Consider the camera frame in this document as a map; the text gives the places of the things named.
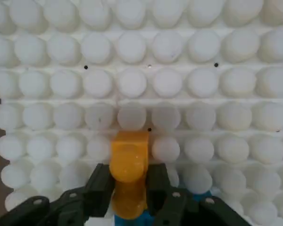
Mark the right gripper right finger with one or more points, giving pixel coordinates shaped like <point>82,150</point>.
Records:
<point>160,188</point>

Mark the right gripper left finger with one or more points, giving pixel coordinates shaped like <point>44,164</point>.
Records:
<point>94,193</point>

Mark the yellow two-stud block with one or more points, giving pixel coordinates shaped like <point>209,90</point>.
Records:
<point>129,160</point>

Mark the blue three-stud block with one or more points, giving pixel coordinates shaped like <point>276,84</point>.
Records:
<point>201,195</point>

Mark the white studded baseplate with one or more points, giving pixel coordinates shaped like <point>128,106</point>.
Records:
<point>179,94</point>

